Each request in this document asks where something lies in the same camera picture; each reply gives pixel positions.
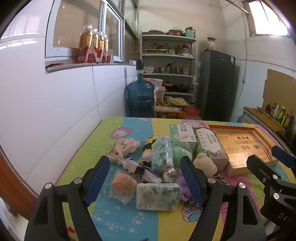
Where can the black frying pan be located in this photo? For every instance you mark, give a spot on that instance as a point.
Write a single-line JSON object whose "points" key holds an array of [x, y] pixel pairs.
{"points": [[183, 88]]}

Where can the beige teddy plush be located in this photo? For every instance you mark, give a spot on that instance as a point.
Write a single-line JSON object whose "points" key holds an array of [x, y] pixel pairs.
{"points": [[204, 164]]}

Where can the white bowls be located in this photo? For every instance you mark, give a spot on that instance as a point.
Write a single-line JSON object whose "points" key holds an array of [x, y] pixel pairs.
{"points": [[149, 69]]}

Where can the egg tray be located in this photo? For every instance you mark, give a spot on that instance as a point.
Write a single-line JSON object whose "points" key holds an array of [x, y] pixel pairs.
{"points": [[175, 102]]}

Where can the red black clay pot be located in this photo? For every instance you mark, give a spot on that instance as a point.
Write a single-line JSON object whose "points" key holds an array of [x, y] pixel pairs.
{"points": [[168, 87]]}

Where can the light green plush ball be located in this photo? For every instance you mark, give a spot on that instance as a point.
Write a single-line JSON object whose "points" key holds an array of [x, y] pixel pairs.
{"points": [[180, 155]]}

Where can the red plastic basin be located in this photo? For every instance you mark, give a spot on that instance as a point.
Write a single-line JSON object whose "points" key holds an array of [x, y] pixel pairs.
{"points": [[193, 110]]}

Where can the leopard print pouch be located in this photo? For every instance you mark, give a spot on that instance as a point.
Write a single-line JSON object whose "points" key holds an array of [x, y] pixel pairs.
{"points": [[219, 179]]}

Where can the grey kitchen counter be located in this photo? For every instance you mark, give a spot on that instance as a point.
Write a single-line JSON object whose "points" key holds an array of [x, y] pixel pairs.
{"points": [[248, 118]]}

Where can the white green floral tissue pack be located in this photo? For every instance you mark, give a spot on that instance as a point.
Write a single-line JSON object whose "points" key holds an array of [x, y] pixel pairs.
{"points": [[157, 197]]}

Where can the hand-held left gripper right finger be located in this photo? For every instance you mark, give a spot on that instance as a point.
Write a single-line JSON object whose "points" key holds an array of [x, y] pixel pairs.
{"points": [[190, 180]]}

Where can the peach puff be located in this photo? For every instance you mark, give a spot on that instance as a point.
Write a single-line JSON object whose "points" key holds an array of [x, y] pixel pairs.
{"points": [[122, 185]]}

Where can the wooden cutting board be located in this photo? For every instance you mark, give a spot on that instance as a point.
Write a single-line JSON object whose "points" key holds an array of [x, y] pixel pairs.
{"points": [[263, 117]]}

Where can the clear drinking glass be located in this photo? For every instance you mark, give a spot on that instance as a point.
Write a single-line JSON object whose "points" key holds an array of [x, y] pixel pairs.
{"points": [[111, 56]]}

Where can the floral tissue box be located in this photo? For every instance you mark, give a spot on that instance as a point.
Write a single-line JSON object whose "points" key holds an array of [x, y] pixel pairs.
{"points": [[210, 143]]}

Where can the yellow black bee plush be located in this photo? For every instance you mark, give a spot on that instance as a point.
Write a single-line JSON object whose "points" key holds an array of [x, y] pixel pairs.
{"points": [[148, 148]]}

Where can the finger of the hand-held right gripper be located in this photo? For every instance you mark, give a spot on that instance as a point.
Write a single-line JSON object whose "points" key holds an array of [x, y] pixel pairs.
{"points": [[283, 156], [256, 165]]}

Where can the white plastic container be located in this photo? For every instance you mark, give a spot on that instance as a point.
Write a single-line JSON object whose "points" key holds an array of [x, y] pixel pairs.
{"points": [[160, 96]]}

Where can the high wall window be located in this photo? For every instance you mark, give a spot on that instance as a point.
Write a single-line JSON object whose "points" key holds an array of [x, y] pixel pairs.
{"points": [[266, 16]]}

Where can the cardboard wall sheet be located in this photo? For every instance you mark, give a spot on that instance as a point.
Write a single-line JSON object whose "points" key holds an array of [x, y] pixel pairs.
{"points": [[279, 88]]}

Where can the green tray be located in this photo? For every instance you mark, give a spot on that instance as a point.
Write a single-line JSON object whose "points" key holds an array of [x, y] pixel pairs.
{"points": [[156, 50]]}

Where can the white sack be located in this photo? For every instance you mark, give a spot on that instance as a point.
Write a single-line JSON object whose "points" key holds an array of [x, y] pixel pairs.
{"points": [[153, 84]]}

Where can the dark grey fridge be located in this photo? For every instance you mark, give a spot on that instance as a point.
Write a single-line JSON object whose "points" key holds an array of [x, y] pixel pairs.
{"points": [[216, 88]]}

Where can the row of condiment bottles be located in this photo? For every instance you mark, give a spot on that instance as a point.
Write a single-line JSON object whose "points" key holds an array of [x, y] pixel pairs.
{"points": [[281, 114]]}

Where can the glass jar with red lid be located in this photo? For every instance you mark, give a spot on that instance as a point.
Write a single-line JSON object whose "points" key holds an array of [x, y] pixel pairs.
{"points": [[211, 45]]}

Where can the purple cloth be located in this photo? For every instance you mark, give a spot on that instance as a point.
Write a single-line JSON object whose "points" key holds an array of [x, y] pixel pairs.
{"points": [[182, 187]]}

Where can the teal canister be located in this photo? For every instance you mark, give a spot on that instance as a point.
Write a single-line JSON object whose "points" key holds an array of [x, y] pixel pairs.
{"points": [[190, 33]]}

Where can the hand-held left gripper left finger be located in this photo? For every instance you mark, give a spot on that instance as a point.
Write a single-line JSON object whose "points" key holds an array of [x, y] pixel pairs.
{"points": [[98, 183]]}

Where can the purple white plastic packet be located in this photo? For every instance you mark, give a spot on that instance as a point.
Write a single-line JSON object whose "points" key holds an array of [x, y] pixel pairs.
{"points": [[150, 177]]}

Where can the brown wooden door frame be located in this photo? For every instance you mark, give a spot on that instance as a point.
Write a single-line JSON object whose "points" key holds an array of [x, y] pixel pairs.
{"points": [[16, 185]]}

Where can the green white cardboard box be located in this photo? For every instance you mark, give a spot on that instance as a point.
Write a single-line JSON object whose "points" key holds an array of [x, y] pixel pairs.
{"points": [[182, 134]]}

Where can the white metal kitchen shelf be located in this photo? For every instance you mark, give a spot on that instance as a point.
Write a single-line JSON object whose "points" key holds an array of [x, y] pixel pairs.
{"points": [[168, 56]]}

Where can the red lidded pan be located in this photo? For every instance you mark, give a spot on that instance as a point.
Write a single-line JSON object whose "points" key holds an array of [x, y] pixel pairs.
{"points": [[156, 32]]}

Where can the aluminium sliding window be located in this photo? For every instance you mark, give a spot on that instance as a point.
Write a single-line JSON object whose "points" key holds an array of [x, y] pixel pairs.
{"points": [[69, 27]]}

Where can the red flat packet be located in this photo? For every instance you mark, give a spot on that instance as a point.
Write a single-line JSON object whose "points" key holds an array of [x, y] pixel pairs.
{"points": [[54, 65]]}

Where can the blue water jug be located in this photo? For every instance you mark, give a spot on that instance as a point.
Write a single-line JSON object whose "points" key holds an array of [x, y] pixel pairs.
{"points": [[138, 97]]}

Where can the pink beige bunny plush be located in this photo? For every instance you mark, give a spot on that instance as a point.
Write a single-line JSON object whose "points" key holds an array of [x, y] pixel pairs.
{"points": [[122, 148]]}

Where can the black water pump dispenser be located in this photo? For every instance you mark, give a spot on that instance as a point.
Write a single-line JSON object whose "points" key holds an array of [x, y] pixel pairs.
{"points": [[139, 67]]}

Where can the light blue tissue pack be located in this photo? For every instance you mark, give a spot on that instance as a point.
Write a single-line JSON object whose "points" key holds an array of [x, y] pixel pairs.
{"points": [[161, 155]]}

